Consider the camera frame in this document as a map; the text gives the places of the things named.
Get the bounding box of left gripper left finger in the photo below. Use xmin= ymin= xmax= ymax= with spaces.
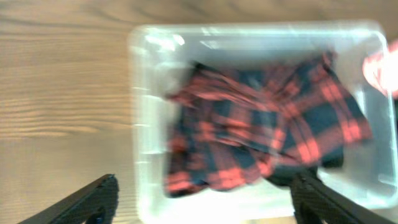
xmin=20 ymin=174 xmax=119 ymax=224

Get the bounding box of pink garment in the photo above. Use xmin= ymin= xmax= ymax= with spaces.
xmin=362 ymin=40 xmax=397 ymax=100

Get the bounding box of red navy plaid shirt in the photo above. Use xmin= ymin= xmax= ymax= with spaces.
xmin=164 ymin=52 xmax=373 ymax=197

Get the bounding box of clear plastic storage bin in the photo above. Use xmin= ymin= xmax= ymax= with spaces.
xmin=129 ymin=20 xmax=397 ymax=223

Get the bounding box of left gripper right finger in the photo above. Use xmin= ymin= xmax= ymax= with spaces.
xmin=290 ymin=172 xmax=394 ymax=224

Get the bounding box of black garment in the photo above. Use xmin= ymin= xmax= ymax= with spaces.
xmin=266 ymin=146 xmax=344 ymax=187

